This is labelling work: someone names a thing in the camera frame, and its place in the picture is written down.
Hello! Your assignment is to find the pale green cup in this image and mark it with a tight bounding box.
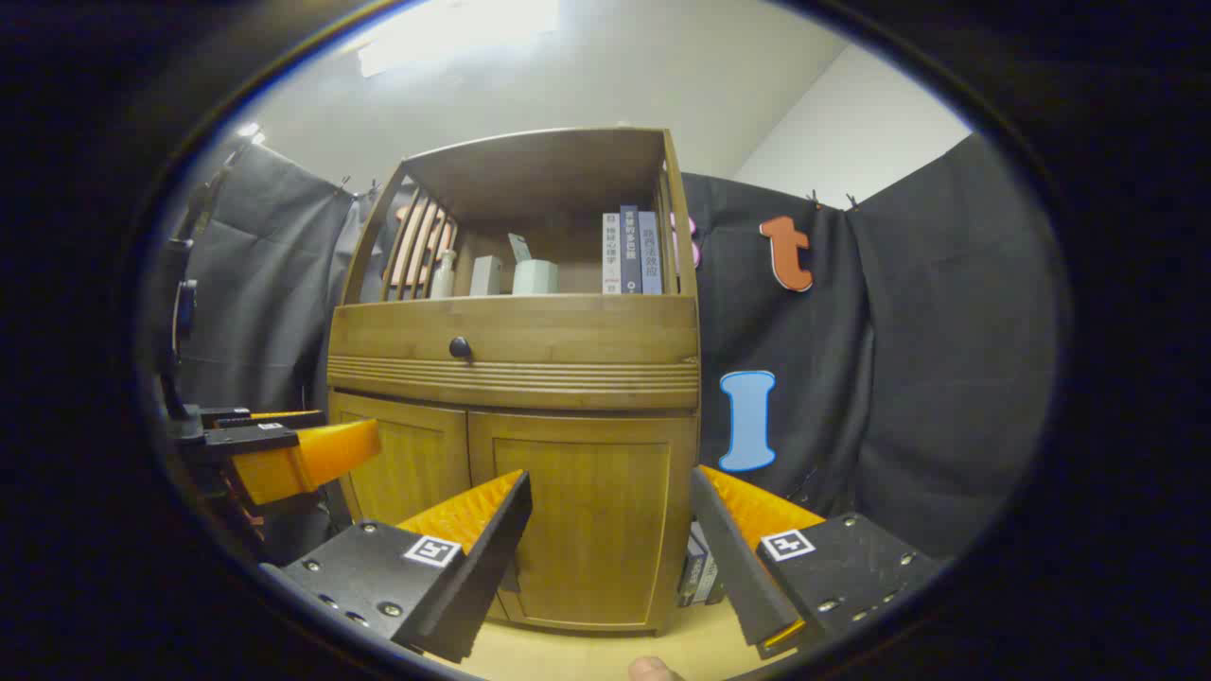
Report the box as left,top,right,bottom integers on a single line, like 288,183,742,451
512,258,559,296

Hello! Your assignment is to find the grey cover book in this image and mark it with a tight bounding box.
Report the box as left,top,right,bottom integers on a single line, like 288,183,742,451
676,544,709,608

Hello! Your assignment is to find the wooden double-door shoe cabinet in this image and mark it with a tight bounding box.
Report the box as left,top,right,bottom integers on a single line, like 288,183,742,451
325,126,703,637

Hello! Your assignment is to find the black spine book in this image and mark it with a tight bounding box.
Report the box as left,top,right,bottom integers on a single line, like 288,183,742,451
689,520,728,606

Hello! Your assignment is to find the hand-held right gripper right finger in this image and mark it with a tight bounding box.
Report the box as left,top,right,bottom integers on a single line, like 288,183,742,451
691,463,947,661

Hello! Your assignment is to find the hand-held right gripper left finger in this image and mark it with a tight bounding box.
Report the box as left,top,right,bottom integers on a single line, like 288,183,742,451
260,468,533,665

